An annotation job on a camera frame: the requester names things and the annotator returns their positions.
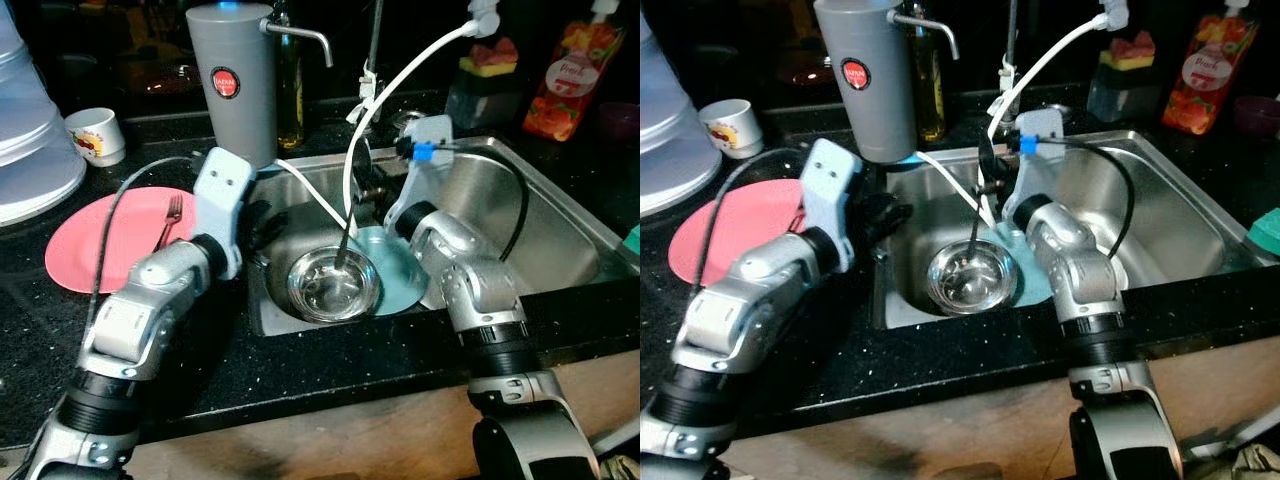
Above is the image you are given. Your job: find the stainless steel bowl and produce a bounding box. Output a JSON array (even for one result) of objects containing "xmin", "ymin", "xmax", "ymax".
[
  {"xmin": 287, "ymin": 248, "xmax": 383, "ymax": 323},
  {"xmin": 925, "ymin": 238, "xmax": 1019, "ymax": 316}
]

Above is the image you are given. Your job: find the pink plate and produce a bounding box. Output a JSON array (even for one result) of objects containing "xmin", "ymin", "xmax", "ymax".
[
  {"xmin": 44, "ymin": 186, "xmax": 201, "ymax": 295},
  {"xmin": 667, "ymin": 180, "xmax": 813, "ymax": 286}
]

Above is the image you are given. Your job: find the chrome kitchen faucet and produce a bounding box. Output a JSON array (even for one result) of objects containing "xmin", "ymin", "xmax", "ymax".
[
  {"xmin": 362, "ymin": 0, "xmax": 386, "ymax": 101},
  {"xmin": 1003, "ymin": 0, "xmax": 1023, "ymax": 96}
]

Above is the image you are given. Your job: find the white faucet clip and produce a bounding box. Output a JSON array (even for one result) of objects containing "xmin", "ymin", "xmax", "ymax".
[
  {"xmin": 345, "ymin": 68, "xmax": 379, "ymax": 126},
  {"xmin": 985, "ymin": 62, "xmax": 1016, "ymax": 119}
]

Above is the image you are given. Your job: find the yellow oil bottle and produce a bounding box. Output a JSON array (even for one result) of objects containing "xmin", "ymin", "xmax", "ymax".
[
  {"xmin": 272, "ymin": 0, "xmax": 305, "ymax": 151},
  {"xmin": 912, "ymin": 0, "xmax": 946, "ymax": 143}
]

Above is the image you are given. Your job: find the metal fork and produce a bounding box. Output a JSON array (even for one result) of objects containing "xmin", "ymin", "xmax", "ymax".
[{"xmin": 152, "ymin": 195, "xmax": 185, "ymax": 253}]

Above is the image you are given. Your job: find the teal plate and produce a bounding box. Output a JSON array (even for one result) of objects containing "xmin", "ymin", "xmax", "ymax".
[
  {"xmin": 985, "ymin": 222, "xmax": 1053, "ymax": 309},
  {"xmin": 350, "ymin": 225, "xmax": 431, "ymax": 318}
]

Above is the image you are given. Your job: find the grey water filter cylinder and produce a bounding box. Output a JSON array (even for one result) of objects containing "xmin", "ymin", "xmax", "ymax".
[
  {"xmin": 814, "ymin": 0, "xmax": 919, "ymax": 163},
  {"xmin": 186, "ymin": 2, "xmax": 276, "ymax": 169}
]

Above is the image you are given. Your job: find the dark sponge holder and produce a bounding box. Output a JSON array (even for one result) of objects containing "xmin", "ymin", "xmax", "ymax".
[
  {"xmin": 1085, "ymin": 62, "xmax": 1161, "ymax": 123},
  {"xmin": 445, "ymin": 70, "xmax": 521, "ymax": 133}
]

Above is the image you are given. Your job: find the chrome curved filter spout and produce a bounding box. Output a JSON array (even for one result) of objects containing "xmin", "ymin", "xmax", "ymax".
[
  {"xmin": 262, "ymin": 15, "xmax": 334, "ymax": 69},
  {"xmin": 890, "ymin": 8, "xmax": 961, "ymax": 61}
]

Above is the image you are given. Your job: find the yellow and pink sponge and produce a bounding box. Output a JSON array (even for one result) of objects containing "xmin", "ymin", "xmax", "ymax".
[
  {"xmin": 460, "ymin": 38, "xmax": 519, "ymax": 79},
  {"xmin": 1100, "ymin": 30, "xmax": 1158, "ymax": 71}
]

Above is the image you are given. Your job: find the white cup with fruit print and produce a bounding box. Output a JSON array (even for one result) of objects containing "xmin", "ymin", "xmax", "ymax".
[
  {"xmin": 64, "ymin": 107, "xmax": 127, "ymax": 168},
  {"xmin": 698, "ymin": 98, "xmax": 763, "ymax": 159}
]

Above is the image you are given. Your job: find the stainless steel sink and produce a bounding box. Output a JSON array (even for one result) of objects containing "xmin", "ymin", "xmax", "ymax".
[
  {"xmin": 872, "ymin": 128, "xmax": 1266, "ymax": 329},
  {"xmin": 245, "ymin": 135, "xmax": 640, "ymax": 336}
]

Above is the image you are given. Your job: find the wooden cabinet front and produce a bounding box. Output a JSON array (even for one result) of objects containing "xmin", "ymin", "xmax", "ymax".
[
  {"xmin": 100, "ymin": 350, "xmax": 640, "ymax": 480},
  {"xmin": 720, "ymin": 345, "xmax": 1280, "ymax": 480}
]

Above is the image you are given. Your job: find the large white plastic container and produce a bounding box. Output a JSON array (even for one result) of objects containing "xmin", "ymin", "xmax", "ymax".
[
  {"xmin": 0, "ymin": 0, "xmax": 88, "ymax": 228},
  {"xmin": 640, "ymin": 10, "xmax": 723, "ymax": 216}
]

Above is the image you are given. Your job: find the white flexible hose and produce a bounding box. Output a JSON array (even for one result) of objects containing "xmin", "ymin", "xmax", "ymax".
[
  {"xmin": 272, "ymin": 5, "xmax": 501, "ymax": 233},
  {"xmin": 915, "ymin": 0, "xmax": 1129, "ymax": 226}
]

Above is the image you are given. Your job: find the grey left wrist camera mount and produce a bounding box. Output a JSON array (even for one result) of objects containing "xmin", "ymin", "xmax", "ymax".
[
  {"xmin": 800, "ymin": 138, "xmax": 866, "ymax": 273},
  {"xmin": 190, "ymin": 148, "xmax": 256, "ymax": 281}
]

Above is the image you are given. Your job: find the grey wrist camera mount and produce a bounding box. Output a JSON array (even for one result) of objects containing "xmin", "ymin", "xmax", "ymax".
[
  {"xmin": 1003, "ymin": 108, "xmax": 1066, "ymax": 223},
  {"xmin": 385, "ymin": 115, "xmax": 456, "ymax": 229},
  {"xmin": 190, "ymin": 148, "xmax": 256, "ymax": 281},
  {"xmin": 800, "ymin": 138, "xmax": 866, "ymax": 273}
]

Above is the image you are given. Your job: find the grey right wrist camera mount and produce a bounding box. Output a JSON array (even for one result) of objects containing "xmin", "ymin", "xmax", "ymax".
[
  {"xmin": 1003, "ymin": 108, "xmax": 1066, "ymax": 223},
  {"xmin": 385, "ymin": 115, "xmax": 456, "ymax": 229}
]

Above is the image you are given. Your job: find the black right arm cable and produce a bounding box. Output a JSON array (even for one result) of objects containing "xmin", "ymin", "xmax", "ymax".
[
  {"xmin": 395, "ymin": 140, "xmax": 531, "ymax": 263},
  {"xmin": 1010, "ymin": 135, "xmax": 1136, "ymax": 261}
]

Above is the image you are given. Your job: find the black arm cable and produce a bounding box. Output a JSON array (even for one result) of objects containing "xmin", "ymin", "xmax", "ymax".
[
  {"xmin": 1010, "ymin": 135, "xmax": 1136, "ymax": 261},
  {"xmin": 395, "ymin": 140, "xmax": 531, "ymax": 263},
  {"xmin": 85, "ymin": 155, "xmax": 211, "ymax": 336},
  {"xmin": 685, "ymin": 147, "xmax": 821, "ymax": 311}
]

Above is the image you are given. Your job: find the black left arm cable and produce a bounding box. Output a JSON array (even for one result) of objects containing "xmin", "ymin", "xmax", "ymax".
[
  {"xmin": 85, "ymin": 155, "xmax": 211, "ymax": 336},
  {"xmin": 685, "ymin": 147, "xmax": 821, "ymax": 311}
]

